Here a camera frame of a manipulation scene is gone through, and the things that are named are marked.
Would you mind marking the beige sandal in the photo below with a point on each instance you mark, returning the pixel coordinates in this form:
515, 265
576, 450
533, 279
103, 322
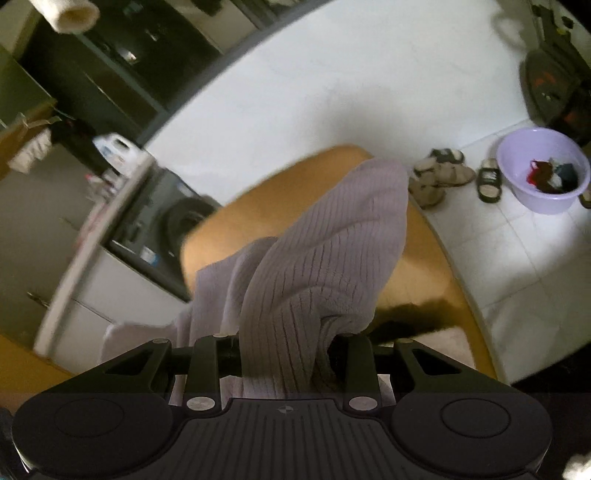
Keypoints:
450, 174
425, 194

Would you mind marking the white detergent bottle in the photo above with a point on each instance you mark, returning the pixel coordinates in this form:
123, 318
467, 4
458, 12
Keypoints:
117, 147

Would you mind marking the purple plastic basin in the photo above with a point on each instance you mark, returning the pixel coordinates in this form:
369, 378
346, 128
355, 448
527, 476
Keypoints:
517, 184

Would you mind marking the dark shelf unit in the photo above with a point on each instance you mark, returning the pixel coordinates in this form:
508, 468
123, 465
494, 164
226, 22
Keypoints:
138, 60

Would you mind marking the white hanging rag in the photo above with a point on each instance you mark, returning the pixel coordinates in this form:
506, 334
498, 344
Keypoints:
30, 150

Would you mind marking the red and dark laundry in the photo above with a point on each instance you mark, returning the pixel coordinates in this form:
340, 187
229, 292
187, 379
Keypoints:
551, 175

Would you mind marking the lilac ribbed knit garment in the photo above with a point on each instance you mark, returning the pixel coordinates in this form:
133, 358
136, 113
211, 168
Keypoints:
323, 258

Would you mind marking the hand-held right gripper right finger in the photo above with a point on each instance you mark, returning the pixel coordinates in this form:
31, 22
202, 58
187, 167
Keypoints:
362, 364

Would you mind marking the beige roll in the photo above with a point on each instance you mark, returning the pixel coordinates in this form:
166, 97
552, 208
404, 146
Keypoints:
69, 16

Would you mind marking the dark equipment with red marks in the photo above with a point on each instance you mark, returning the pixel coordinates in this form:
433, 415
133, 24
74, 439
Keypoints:
554, 83

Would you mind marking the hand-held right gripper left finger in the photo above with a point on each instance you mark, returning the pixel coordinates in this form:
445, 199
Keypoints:
205, 364

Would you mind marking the white cabinet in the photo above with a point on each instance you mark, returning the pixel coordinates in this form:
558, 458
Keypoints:
115, 295

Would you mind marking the grey washing machine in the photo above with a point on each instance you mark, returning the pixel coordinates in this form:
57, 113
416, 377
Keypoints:
184, 221

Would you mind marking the dark sandal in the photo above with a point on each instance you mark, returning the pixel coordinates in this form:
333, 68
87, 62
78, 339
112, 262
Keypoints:
489, 180
448, 155

